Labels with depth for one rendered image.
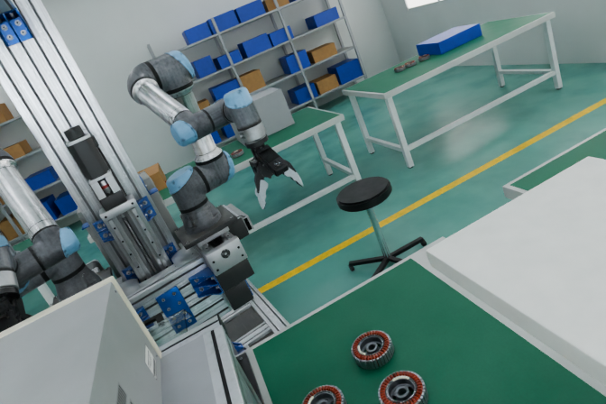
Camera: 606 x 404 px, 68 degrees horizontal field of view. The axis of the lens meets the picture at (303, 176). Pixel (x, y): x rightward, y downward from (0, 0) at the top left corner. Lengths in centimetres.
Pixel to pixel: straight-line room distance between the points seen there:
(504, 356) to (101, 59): 708
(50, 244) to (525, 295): 113
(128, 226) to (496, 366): 134
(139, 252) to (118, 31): 599
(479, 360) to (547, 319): 61
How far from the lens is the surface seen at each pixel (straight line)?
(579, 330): 63
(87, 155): 179
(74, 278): 179
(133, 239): 190
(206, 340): 101
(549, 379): 119
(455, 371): 123
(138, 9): 768
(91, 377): 71
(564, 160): 202
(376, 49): 859
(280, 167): 126
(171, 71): 168
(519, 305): 66
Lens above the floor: 164
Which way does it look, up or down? 19 degrees down
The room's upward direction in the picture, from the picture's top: 23 degrees counter-clockwise
